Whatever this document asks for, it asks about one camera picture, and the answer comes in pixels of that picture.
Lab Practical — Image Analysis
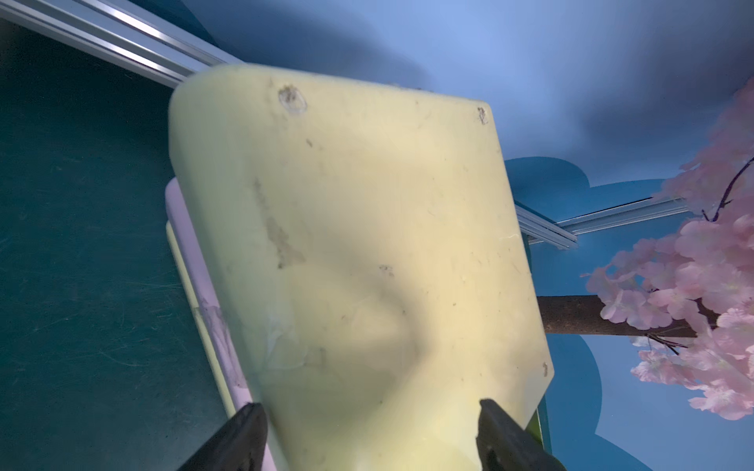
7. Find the aluminium back frame rail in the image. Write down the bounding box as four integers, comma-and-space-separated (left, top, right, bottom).
1, 0, 687, 249

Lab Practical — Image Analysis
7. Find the pink blossom artificial tree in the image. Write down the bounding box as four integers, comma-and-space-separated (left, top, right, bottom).
539, 84, 753, 420

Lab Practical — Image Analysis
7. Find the yellow-green drawer cabinet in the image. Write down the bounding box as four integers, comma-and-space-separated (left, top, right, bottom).
169, 64, 554, 470

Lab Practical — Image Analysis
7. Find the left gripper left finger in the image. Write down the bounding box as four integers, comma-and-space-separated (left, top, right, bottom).
178, 403, 269, 471

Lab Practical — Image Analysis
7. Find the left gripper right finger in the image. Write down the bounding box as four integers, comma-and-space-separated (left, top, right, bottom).
476, 398, 567, 471

